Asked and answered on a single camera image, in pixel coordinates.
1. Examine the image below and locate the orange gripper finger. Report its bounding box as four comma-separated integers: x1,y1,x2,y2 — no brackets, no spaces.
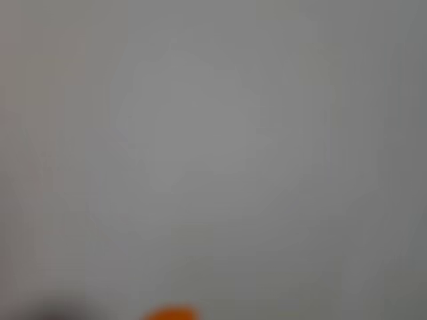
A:
141,304,200,320

